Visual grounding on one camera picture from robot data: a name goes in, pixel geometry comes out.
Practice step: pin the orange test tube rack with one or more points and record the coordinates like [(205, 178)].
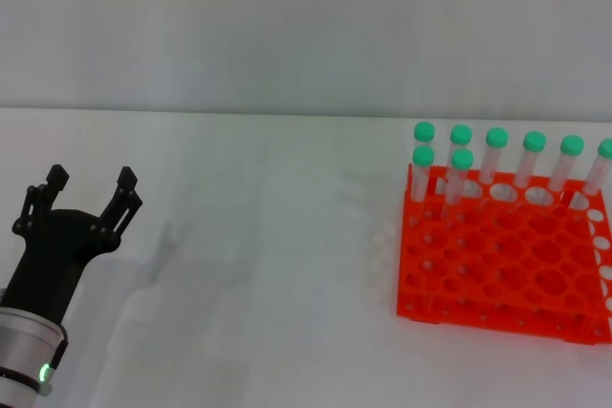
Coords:
[(497, 260)]

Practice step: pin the clear test tube green cap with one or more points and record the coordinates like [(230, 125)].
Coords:
[(572, 145), (606, 147), (461, 135), (424, 131), (462, 158), (497, 137), (534, 141), (423, 156)]

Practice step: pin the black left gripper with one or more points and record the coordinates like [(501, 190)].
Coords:
[(52, 255)]

